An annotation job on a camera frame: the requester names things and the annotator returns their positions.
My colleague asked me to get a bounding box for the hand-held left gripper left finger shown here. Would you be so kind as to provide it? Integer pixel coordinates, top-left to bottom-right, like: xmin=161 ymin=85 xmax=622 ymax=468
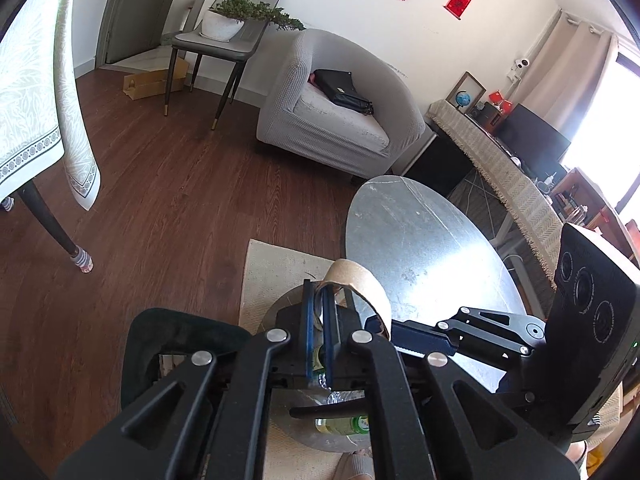
xmin=55 ymin=282 xmax=317 ymax=480

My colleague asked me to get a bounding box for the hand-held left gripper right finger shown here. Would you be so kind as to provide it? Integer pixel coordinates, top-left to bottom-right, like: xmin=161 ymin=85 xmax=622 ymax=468
xmin=322 ymin=287 xmax=581 ymax=480

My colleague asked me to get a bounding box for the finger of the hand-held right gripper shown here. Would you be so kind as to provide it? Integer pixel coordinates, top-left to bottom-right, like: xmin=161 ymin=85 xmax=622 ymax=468
xmin=365 ymin=305 xmax=548 ymax=367

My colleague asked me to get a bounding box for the brown cardboard tape roll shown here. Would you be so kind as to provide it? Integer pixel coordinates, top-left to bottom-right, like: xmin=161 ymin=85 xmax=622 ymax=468
xmin=320 ymin=258 xmax=393 ymax=338

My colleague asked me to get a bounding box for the grey round trash bin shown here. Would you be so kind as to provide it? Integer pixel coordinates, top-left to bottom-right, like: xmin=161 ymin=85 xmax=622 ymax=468
xmin=267 ymin=287 xmax=373 ymax=456

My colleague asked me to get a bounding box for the green label plastic bottle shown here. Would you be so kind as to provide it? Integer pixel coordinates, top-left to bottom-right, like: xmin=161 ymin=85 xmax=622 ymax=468
xmin=314 ymin=415 xmax=372 ymax=436

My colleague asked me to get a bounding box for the wooden shelf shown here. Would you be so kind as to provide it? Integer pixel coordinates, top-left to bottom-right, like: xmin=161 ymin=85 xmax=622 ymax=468
xmin=550 ymin=167 xmax=631 ymax=241

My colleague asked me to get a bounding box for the round grey marble table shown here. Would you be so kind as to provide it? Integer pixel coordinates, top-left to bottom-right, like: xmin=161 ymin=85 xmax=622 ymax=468
xmin=345 ymin=175 xmax=526 ymax=356

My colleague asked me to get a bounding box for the person's foot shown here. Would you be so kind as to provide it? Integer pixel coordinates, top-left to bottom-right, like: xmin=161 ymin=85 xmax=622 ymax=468
xmin=332 ymin=452 xmax=376 ymax=480

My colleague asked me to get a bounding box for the long table with beige cloth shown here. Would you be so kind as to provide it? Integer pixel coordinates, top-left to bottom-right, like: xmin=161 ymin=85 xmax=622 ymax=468
xmin=427 ymin=100 xmax=566 ymax=286

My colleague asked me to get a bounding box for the black cabinet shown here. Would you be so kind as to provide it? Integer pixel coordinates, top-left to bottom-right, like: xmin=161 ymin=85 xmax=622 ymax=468
xmin=395 ymin=125 xmax=473 ymax=198

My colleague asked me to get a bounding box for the black monitor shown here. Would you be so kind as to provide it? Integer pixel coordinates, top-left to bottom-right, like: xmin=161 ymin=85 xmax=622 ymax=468
xmin=495 ymin=104 xmax=572 ymax=173

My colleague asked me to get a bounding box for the dark brown box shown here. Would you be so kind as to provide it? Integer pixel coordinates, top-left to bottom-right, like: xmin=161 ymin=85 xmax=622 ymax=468
xmin=472 ymin=102 xmax=503 ymax=128

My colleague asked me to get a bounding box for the beige curtain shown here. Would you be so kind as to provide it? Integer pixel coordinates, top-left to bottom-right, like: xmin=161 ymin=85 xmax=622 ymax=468
xmin=520 ymin=10 xmax=618 ymax=126

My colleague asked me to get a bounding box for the black handbag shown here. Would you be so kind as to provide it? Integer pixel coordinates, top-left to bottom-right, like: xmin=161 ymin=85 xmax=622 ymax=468
xmin=312 ymin=69 xmax=375 ymax=116

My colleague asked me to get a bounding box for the grey armchair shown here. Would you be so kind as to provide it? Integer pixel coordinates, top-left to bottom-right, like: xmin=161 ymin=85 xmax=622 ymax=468
xmin=256 ymin=28 xmax=427 ymax=178

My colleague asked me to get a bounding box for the cardboard box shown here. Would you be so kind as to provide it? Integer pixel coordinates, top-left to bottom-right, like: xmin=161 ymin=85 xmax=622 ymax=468
xmin=123 ymin=60 xmax=188 ymax=102

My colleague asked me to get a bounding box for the grey dining chair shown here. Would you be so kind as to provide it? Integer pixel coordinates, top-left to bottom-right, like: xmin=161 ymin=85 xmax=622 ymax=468
xmin=164 ymin=0 xmax=282 ymax=131

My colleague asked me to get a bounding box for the potted plant white pot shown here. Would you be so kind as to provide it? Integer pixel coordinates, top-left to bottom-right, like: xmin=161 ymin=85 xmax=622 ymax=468
xmin=200 ymin=0 xmax=306 ymax=42

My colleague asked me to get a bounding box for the grey door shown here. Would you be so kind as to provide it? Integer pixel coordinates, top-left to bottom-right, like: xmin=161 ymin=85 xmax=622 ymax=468
xmin=95 ymin=0 xmax=193 ymax=66

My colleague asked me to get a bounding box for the white patterned tablecloth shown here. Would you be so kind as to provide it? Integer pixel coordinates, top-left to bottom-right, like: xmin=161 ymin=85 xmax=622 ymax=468
xmin=0 ymin=0 xmax=103 ymax=212

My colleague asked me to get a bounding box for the white metal frame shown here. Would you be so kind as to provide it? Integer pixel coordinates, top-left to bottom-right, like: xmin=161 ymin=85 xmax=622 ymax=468
xmin=470 ymin=170 xmax=526 ymax=281

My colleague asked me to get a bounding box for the wooden picture frame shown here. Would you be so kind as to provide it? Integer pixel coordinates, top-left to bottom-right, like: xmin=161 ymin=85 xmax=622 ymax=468
xmin=445 ymin=71 xmax=487 ymax=113

